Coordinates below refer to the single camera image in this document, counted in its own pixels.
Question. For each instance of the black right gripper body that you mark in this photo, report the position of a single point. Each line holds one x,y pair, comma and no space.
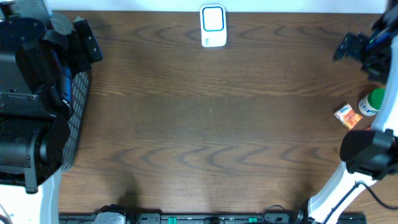
374,52

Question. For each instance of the green lid jar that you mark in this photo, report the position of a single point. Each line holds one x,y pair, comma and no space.
370,104

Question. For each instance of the small orange snack box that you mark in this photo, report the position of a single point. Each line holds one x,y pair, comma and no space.
347,116

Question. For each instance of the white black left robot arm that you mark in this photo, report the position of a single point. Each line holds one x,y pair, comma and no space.
46,60

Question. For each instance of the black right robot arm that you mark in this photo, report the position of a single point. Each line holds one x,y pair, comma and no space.
366,156

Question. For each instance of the white barcode scanner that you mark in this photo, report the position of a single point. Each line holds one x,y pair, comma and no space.
213,26

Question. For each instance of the grey plastic mesh basket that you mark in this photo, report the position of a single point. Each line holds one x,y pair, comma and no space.
81,86

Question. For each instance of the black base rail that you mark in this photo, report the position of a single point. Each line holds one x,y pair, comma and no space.
117,214

